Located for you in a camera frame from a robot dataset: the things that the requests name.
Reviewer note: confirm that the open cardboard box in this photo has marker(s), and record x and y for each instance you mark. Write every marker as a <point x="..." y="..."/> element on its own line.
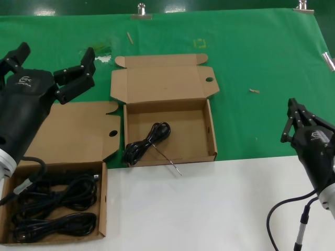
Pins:
<point x="183" y="125"/>

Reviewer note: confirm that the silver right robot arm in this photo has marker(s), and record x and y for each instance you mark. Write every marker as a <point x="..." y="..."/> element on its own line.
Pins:
<point x="328" y="198"/>

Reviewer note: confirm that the metal cloth clip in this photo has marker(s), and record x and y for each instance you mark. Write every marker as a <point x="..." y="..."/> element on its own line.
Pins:
<point x="329" y="60"/>
<point x="303" y="10"/>
<point x="141" y="16"/>

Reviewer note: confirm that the thin wood splinter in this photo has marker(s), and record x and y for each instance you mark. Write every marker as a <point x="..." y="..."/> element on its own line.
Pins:
<point x="130" y="38"/>

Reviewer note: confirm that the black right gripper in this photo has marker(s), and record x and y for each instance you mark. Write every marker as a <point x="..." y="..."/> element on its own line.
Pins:
<point x="319" y="157"/>

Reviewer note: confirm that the green table cloth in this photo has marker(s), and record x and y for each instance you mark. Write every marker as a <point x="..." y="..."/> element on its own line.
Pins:
<point x="235" y="65"/>

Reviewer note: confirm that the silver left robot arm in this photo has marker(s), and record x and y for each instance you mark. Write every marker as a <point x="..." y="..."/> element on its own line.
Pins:
<point x="5" y="164"/>

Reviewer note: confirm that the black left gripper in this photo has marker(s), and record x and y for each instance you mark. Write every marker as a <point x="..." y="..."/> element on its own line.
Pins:
<point x="23" y="109"/>

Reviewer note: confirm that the small wood scrap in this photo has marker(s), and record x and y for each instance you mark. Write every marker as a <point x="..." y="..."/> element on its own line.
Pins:
<point x="254" y="91"/>

